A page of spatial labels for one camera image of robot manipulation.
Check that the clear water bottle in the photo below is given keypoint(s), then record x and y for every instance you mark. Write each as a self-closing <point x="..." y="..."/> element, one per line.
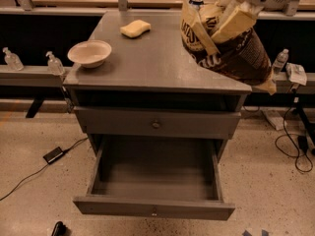
<point x="280" y="61"/>

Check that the closed grey upper drawer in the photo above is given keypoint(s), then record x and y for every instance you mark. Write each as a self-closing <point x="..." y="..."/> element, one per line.
<point x="157" y="123"/>

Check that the grey metal rail shelf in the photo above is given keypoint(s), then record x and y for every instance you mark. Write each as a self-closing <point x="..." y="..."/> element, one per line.
<point x="30" y="76"/>

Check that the yellow sponge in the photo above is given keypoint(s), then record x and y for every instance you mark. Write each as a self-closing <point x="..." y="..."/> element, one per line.
<point x="135" y="28"/>

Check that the black object at floor edge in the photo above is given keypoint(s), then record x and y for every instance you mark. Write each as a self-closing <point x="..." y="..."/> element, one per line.
<point x="59" y="229"/>

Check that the black power adapter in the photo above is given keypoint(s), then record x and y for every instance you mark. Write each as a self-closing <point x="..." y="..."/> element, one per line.
<point x="54" y="155"/>

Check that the grey drawer cabinet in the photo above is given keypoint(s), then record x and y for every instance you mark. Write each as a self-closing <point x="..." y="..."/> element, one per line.
<point x="152" y="71"/>

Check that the brown chip bag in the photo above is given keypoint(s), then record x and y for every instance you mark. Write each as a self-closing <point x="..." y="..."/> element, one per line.
<point x="242" y="58"/>

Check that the white paper bowl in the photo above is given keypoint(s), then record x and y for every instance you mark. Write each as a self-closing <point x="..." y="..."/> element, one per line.
<point x="90" y="53"/>

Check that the clear sanitizer bottle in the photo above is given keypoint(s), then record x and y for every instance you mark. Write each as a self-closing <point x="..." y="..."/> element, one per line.
<point x="12" y="60"/>
<point x="54" y="64"/>

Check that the open grey lower drawer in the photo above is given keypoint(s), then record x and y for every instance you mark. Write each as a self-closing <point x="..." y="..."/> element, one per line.
<point x="156" y="177"/>

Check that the crumpled white packet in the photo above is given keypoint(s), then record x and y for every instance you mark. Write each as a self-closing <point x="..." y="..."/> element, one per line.
<point x="296" y="74"/>

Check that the blue soda can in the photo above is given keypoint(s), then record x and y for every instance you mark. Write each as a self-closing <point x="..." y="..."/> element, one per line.
<point x="196" y="3"/>

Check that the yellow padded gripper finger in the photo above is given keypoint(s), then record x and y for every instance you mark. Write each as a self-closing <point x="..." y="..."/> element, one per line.
<point x="203" y="36"/>
<point x="238" y="22"/>

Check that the clear sanitizer bottle far left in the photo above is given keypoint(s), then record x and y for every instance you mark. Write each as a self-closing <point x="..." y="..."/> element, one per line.
<point x="12" y="60"/>

